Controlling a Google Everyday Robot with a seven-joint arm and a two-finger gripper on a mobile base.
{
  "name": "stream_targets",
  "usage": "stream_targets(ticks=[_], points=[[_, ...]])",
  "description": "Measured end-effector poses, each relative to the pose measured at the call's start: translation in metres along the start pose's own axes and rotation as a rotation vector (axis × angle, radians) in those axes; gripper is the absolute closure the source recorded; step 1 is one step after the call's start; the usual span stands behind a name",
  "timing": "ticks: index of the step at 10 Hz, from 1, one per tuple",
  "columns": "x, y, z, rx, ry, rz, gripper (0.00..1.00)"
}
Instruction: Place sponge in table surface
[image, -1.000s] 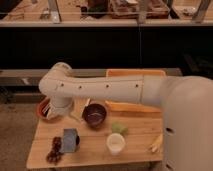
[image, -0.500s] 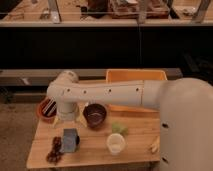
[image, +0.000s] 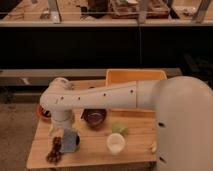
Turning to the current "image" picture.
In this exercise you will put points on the blue grey sponge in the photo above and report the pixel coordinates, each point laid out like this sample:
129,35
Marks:
70,141

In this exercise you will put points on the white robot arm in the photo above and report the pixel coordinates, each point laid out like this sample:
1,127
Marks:
183,108

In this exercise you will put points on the orange plastic bin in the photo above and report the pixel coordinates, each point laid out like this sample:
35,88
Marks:
115,76

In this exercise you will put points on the dark brown bowl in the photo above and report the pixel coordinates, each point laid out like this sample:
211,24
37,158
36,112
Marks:
94,117

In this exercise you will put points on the green leafy vegetable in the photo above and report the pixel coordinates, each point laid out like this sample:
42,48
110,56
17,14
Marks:
119,128

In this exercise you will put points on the white cup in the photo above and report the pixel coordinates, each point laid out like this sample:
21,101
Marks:
115,143

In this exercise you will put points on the red bowl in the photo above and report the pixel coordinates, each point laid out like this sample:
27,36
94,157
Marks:
42,113

